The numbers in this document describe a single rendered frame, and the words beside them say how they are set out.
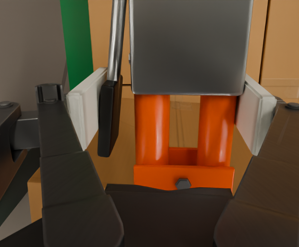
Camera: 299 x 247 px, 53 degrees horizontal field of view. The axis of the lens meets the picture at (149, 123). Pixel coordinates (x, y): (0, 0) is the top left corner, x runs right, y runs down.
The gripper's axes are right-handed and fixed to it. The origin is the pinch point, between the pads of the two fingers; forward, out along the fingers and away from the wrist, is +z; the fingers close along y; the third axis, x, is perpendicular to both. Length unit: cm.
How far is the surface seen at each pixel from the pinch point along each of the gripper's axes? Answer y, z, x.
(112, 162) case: -7.7, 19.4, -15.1
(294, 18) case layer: 27, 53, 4
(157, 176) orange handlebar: -0.6, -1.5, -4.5
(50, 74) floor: -51, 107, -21
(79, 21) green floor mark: -37, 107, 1
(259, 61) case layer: 21, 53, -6
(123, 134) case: -7.7, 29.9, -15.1
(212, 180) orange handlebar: 2.8, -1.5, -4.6
